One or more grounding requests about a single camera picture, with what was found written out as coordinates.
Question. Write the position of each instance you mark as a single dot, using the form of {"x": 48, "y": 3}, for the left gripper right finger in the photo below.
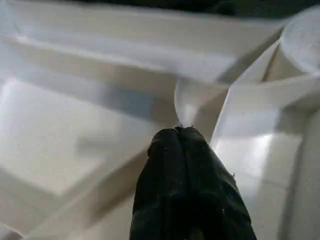
{"x": 215, "y": 200}

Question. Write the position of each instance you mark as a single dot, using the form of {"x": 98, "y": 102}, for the white plastic table top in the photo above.
{"x": 75, "y": 112}

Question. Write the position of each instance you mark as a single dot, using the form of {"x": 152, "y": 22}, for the black work mat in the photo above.
{"x": 250, "y": 6}

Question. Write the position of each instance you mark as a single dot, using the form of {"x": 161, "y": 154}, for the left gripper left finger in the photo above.
{"x": 160, "y": 187}

